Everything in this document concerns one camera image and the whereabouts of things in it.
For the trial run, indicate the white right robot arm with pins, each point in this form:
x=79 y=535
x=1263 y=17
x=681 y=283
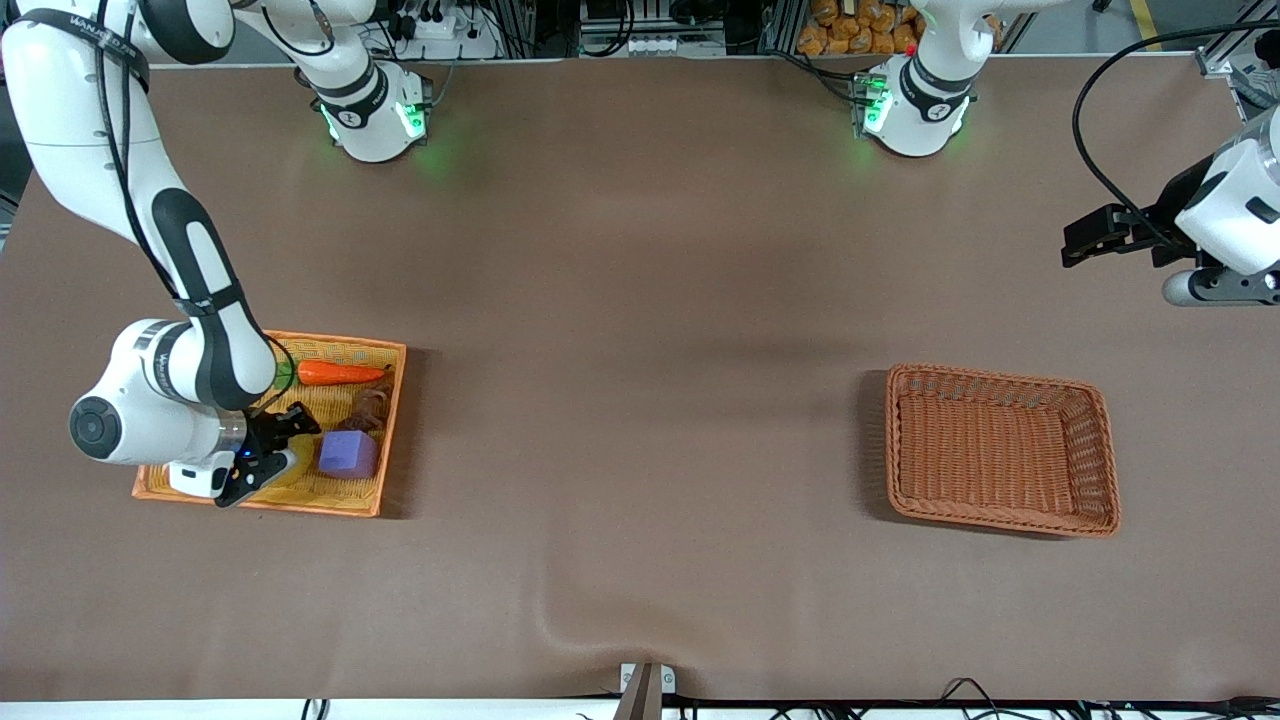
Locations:
x=60 y=110

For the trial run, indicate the white multi-socket strip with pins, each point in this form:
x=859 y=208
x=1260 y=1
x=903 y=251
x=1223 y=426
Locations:
x=660 y=45

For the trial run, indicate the purple foam cube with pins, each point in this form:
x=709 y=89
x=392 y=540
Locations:
x=348 y=453

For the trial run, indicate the yellowish clear tape roll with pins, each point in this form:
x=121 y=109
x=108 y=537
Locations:
x=303 y=458

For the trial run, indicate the aluminium frame profile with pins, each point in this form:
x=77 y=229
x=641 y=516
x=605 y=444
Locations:
x=1235 y=50

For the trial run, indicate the orange woven flat tray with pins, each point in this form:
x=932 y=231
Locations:
x=350 y=495

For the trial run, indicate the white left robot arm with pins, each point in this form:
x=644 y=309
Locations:
x=925 y=105

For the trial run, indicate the brown toy horse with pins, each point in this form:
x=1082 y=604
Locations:
x=370 y=408

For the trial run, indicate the orange packaged goods pile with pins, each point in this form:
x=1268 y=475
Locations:
x=860 y=30

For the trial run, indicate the brown wicker basket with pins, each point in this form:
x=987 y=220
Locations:
x=1000 y=450

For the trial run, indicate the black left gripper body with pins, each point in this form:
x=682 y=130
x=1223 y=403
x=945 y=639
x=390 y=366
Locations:
x=1166 y=214

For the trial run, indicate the orange toy carrot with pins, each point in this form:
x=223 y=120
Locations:
x=340 y=373

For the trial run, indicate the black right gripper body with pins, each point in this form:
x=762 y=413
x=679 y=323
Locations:
x=266 y=432

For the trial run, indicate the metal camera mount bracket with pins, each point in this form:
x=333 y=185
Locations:
x=646 y=690

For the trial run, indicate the white power strip with plugs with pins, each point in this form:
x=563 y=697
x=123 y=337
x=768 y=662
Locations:
x=445 y=35

